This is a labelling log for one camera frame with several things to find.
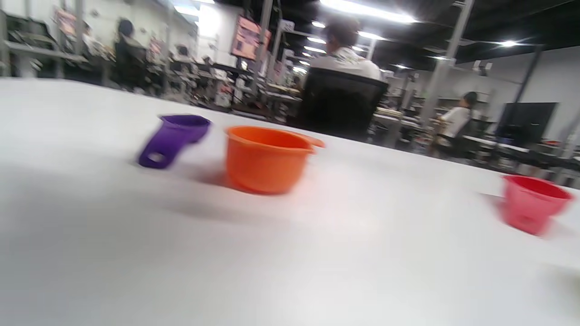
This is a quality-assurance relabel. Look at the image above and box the orange plastic measuring cup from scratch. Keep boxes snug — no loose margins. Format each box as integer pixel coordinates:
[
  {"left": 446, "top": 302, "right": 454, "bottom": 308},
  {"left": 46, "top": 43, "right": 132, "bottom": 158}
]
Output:
[{"left": 225, "top": 125, "right": 325, "bottom": 195}]

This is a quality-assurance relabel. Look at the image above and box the purple plastic measuring cup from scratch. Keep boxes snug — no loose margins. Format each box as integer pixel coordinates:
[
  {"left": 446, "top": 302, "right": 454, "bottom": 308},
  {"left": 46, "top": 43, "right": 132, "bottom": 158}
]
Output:
[{"left": 137, "top": 114, "right": 212, "bottom": 170}]

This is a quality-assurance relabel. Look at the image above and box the red plastic measuring cup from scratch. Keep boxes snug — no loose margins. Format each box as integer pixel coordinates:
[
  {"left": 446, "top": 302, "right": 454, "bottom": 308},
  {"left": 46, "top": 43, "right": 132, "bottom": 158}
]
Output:
[{"left": 501, "top": 175, "right": 575, "bottom": 236}]

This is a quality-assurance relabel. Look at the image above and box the black mesh office chair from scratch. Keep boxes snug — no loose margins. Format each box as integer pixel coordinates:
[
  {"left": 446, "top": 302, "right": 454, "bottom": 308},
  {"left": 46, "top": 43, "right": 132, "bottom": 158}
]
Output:
[{"left": 295, "top": 68, "right": 390, "bottom": 141}]

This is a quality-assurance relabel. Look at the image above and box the hanging display screen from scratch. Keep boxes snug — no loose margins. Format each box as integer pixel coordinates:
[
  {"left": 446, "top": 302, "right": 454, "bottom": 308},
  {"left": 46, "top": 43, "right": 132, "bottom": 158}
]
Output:
[{"left": 230, "top": 16, "right": 272, "bottom": 62}]

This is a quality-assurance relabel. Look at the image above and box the long ceiling light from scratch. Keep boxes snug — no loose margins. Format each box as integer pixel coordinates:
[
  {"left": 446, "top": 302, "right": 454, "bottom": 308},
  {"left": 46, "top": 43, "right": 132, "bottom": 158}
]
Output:
[{"left": 319, "top": 0, "right": 418, "bottom": 24}]

